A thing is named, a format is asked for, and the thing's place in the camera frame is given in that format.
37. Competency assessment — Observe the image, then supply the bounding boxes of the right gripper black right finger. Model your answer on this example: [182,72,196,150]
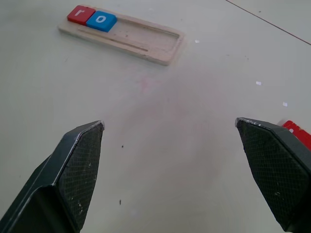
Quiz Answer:
[235,117,311,233]

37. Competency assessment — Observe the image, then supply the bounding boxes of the red letter tile r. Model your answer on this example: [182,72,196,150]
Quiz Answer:
[67,5,96,26]

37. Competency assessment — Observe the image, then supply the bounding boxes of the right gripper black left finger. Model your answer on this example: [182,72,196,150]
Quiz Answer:
[0,120,105,233]

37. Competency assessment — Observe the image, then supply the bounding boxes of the blue letter tile o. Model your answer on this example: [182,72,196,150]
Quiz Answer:
[86,10,118,33]

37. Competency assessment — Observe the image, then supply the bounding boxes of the red letter tile b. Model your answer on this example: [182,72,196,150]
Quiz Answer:
[281,120,311,143]

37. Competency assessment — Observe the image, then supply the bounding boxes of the wooden letter tray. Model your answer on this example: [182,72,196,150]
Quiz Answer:
[57,4,185,67]

